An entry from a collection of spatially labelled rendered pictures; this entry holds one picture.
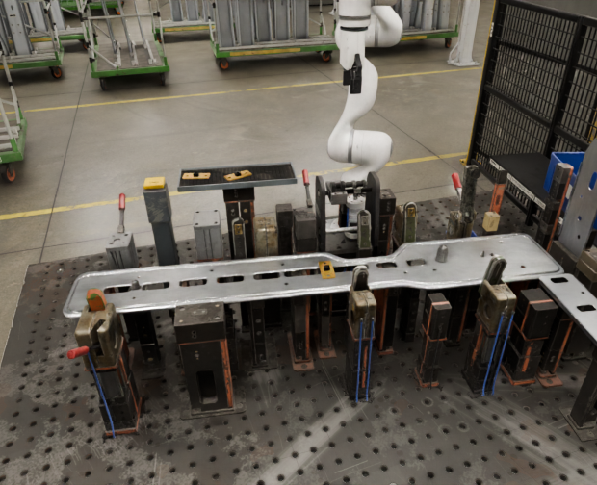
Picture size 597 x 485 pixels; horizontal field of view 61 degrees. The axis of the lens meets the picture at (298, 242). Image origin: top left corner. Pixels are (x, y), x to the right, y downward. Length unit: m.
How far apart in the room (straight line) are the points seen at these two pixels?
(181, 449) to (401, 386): 0.63
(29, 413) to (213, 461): 0.55
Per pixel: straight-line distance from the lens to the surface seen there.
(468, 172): 1.59
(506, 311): 1.38
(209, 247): 1.50
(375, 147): 1.80
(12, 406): 1.69
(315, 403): 1.47
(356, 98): 1.81
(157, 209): 1.65
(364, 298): 1.27
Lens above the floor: 1.83
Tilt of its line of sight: 32 degrees down
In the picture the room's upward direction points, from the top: 1 degrees counter-clockwise
